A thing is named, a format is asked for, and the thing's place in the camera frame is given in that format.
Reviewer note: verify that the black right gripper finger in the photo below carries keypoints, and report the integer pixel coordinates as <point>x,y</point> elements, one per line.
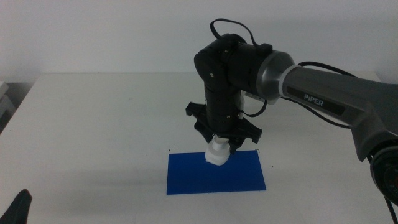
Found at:
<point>205,133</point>
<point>236,143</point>

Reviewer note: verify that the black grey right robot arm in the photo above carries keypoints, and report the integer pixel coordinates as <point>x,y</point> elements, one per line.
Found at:
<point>326,90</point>

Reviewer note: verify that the blue rectangular mat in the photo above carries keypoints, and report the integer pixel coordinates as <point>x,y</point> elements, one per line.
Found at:
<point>192,177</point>

